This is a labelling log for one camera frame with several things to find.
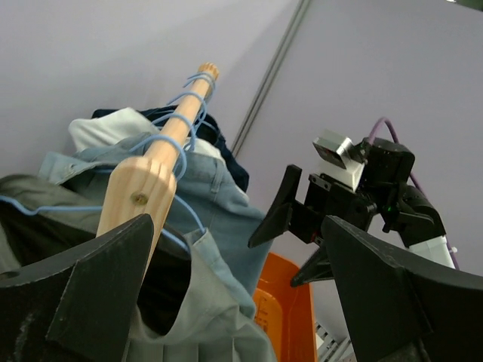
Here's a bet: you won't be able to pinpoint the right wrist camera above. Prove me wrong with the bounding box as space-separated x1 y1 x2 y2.
312 130 365 192

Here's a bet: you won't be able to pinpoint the blue wire hanger with skirt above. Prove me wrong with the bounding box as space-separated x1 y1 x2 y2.
1 195 191 254

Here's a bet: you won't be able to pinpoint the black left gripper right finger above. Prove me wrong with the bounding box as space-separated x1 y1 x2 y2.
321 216 482 361

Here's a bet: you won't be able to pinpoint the blue hanger of white garment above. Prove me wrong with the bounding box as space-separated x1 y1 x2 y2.
152 90 207 128

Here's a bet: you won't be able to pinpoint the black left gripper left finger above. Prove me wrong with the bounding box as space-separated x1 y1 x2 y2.
1 214 153 361

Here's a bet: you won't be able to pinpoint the light blue denim shirt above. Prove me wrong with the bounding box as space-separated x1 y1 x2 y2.
39 146 256 318

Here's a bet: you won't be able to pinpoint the aluminium rail base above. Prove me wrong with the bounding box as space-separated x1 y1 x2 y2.
315 321 355 362

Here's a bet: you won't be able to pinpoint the orange plastic basket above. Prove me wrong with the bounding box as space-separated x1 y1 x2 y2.
254 253 318 362

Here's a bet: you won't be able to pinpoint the dark navy jeans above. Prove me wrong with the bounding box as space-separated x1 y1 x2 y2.
91 106 249 192

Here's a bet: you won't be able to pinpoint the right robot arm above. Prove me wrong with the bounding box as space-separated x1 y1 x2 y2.
248 138 454 288

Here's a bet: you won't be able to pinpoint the wooden clothes rack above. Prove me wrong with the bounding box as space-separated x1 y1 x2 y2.
103 63 219 261

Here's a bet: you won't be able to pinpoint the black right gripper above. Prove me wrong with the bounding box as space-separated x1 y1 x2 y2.
248 164 377 287

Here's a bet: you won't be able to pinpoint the white garment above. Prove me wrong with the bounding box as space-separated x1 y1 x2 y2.
69 106 223 160

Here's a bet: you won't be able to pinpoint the blue hanger of denim shirt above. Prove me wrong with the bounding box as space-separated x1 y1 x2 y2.
129 112 195 180

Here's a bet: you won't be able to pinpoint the light blue denim skirt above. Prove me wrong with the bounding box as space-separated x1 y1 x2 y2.
176 152 272 295

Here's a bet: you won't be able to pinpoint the blue hanger of jeans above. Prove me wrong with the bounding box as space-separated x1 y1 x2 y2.
184 72 220 95

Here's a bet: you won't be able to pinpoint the grey pleated skirt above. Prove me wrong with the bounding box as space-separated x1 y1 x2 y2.
1 175 276 361

